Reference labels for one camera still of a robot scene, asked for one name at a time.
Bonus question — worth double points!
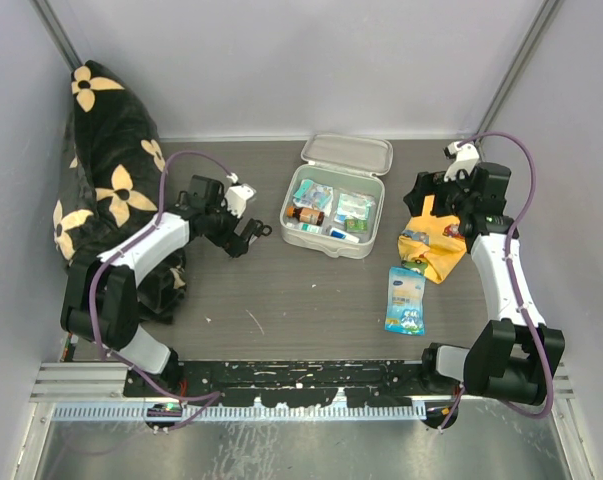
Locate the grey medicine kit case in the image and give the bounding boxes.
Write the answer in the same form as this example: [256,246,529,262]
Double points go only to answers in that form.
[279,133,393,259]

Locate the small green box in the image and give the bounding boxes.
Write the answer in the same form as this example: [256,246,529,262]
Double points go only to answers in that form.
[344,218,369,233]

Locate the medical tape roll packet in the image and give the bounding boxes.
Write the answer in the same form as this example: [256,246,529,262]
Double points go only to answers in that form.
[295,179,333,210]

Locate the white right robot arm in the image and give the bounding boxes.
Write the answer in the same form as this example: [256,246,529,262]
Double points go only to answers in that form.
[404,162,565,410]

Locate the black handled scissors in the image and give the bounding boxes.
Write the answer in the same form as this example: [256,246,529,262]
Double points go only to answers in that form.
[249,223,272,245]

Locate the white slotted cable duct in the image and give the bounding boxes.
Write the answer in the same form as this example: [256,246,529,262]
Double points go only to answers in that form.
[52,401,426,423]

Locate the brown medicine bottle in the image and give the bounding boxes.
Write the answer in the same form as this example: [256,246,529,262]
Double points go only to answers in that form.
[285,206,325,226]

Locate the blue cooling patch pouch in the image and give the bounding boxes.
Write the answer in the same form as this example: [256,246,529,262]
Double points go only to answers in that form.
[384,267,425,336]

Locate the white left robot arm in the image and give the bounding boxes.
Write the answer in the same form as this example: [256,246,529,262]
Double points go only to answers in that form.
[60,175,271,396]

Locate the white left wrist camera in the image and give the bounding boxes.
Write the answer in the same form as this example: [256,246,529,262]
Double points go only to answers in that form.
[224,172,256,219]

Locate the green plasters plastic bag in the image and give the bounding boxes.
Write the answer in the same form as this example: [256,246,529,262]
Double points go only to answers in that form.
[337,192,376,220]

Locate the black floral plush blanket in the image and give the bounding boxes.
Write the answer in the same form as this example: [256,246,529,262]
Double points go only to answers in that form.
[53,60,190,325]

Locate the yellow cartoon cloth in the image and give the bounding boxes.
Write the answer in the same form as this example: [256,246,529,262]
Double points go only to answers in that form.
[397,195,466,284]

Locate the white bottle green label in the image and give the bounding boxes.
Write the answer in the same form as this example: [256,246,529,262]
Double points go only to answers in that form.
[286,222,323,234]

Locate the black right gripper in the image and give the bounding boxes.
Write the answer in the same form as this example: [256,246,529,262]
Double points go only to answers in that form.
[404,165,476,218]

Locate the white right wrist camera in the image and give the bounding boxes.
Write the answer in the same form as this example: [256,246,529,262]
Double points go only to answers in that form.
[444,141,480,181]

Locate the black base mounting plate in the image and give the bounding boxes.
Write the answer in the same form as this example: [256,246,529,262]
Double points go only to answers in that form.
[123,357,482,407]

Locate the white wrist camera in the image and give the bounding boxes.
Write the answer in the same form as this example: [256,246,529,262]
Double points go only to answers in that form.
[444,141,480,181]
[224,172,256,219]

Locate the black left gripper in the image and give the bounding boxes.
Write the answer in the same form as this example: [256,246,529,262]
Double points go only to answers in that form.
[204,195,256,257]

